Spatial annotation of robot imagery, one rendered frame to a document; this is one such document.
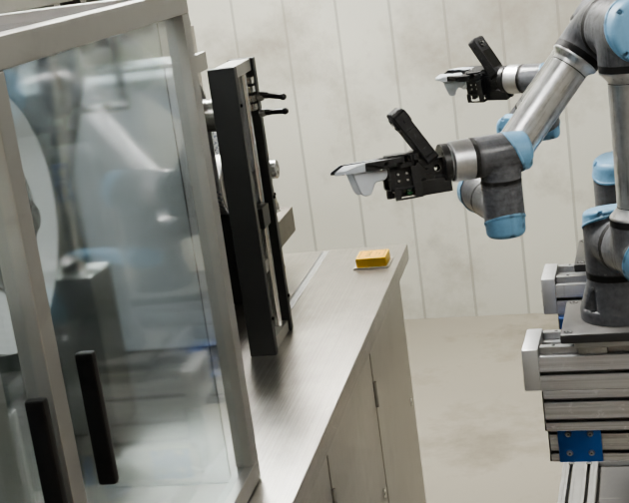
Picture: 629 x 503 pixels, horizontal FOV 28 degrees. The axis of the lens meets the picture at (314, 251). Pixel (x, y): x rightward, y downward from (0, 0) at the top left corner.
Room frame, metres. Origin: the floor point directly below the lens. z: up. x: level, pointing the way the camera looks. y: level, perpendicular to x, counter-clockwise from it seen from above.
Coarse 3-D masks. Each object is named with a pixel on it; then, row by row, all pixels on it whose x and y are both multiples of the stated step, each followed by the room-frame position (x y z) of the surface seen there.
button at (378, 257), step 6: (360, 252) 2.79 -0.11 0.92; (366, 252) 2.79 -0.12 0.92; (372, 252) 2.78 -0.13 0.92; (378, 252) 2.77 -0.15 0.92; (384, 252) 2.76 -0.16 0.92; (360, 258) 2.74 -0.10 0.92; (366, 258) 2.74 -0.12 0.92; (372, 258) 2.74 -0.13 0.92; (378, 258) 2.74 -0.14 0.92; (384, 258) 2.73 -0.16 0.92; (360, 264) 2.74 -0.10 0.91; (366, 264) 2.74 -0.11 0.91; (372, 264) 2.74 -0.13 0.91; (378, 264) 2.74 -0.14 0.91; (384, 264) 2.73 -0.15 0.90
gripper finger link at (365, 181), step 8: (344, 168) 2.18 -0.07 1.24; (352, 168) 2.17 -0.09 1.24; (360, 168) 2.17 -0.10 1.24; (336, 176) 2.17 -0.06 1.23; (352, 176) 2.17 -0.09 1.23; (360, 176) 2.17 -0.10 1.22; (368, 176) 2.18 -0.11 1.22; (376, 176) 2.18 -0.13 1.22; (384, 176) 2.18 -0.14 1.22; (360, 184) 2.17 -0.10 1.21; (368, 184) 2.17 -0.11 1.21; (360, 192) 2.17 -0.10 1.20; (368, 192) 2.17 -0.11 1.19
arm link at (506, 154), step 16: (480, 144) 2.22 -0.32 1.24; (496, 144) 2.22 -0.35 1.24; (512, 144) 2.22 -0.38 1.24; (528, 144) 2.22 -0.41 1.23; (480, 160) 2.20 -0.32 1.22; (496, 160) 2.21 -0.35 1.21; (512, 160) 2.21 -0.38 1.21; (528, 160) 2.22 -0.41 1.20; (480, 176) 2.22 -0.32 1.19; (496, 176) 2.21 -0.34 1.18; (512, 176) 2.21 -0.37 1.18
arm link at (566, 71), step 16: (592, 0) 2.37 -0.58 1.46; (576, 16) 2.39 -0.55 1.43; (576, 32) 2.37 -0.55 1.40; (560, 48) 2.38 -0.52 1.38; (576, 48) 2.37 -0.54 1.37; (560, 64) 2.38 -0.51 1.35; (576, 64) 2.37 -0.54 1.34; (592, 64) 2.37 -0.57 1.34; (544, 80) 2.38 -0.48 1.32; (560, 80) 2.36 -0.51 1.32; (576, 80) 2.37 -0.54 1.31; (528, 96) 2.39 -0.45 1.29; (544, 96) 2.36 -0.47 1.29; (560, 96) 2.36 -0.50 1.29; (528, 112) 2.36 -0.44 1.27; (544, 112) 2.36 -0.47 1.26; (560, 112) 2.37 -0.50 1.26; (512, 128) 2.36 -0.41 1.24; (528, 128) 2.35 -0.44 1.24; (544, 128) 2.36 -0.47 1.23; (464, 192) 2.36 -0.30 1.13
